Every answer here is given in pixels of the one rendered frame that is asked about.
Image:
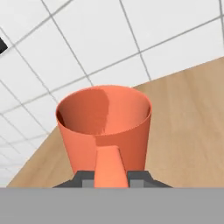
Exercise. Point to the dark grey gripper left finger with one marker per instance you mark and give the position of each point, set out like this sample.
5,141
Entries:
83,180

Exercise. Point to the black object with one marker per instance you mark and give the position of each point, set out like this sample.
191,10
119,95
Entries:
2,45

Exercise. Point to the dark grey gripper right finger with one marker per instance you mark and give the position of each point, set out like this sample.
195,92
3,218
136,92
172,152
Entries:
140,180

